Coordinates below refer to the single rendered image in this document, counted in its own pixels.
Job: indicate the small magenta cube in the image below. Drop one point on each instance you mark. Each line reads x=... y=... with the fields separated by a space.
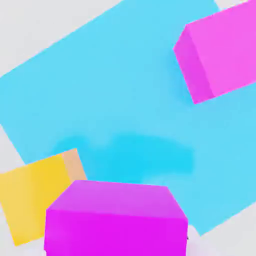
x=116 y=224

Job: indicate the large cyan box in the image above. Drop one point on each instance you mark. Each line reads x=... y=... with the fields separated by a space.
x=112 y=96

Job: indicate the small pink cube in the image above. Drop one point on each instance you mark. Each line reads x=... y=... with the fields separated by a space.
x=220 y=60

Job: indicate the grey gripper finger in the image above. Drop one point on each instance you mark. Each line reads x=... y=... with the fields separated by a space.
x=191 y=245

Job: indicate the small yellow cube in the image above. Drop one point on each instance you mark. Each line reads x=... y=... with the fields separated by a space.
x=34 y=200

